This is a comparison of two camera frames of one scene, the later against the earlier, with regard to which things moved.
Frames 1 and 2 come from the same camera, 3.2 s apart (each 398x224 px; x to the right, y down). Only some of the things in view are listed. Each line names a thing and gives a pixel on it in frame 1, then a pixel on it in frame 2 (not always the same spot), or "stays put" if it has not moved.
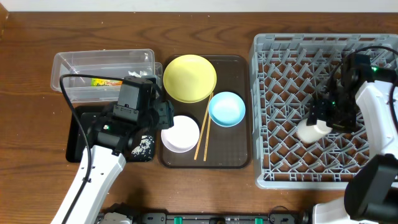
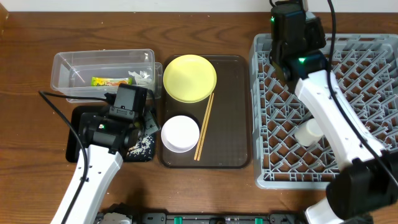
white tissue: (141, 73) stays put
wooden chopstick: (206, 142) -> (205, 127)
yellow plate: (189, 78) stays put
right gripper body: (341, 112) -> (312, 35)
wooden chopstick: (203, 127) stays put
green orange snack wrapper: (102, 82) stays put
